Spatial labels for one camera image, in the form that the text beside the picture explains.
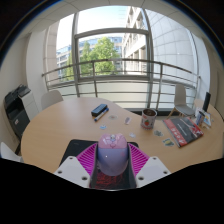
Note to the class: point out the black mouse pad red-blue print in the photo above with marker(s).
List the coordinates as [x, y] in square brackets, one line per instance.
[78, 147]

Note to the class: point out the blue marker pen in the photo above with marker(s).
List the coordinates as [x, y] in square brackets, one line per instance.
[101, 115]

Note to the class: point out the red and black magazine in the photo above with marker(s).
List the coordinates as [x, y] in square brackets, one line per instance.
[183, 130]

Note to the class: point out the black upright stand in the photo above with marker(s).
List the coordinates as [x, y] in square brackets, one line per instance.
[206, 101]

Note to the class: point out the pink and lilac computer mouse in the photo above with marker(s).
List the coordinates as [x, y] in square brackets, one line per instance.
[112, 155]

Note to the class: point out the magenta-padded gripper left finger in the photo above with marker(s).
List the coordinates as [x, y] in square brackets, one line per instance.
[71, 171]

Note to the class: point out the green leafy tree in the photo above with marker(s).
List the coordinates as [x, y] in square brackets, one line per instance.
[100, 53]

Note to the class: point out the grey metal balcony railing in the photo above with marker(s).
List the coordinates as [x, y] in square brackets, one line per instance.
[133, 60]

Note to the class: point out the black whiteboard eraser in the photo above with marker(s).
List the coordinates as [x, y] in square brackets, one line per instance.
[99, 110]

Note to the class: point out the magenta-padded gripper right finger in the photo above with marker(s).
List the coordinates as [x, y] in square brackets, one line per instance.
[153, 171]

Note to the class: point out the small paper sticker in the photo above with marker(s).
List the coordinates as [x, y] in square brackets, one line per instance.
[168, 142]
[128, 120]
[103, 127]
[132, 135]
[112, 117]
[158, 133]

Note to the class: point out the black and white office printer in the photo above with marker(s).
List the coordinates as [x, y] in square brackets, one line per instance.
[18, 110]

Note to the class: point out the strawberry print cup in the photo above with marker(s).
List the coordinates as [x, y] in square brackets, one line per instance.
[148, 119]

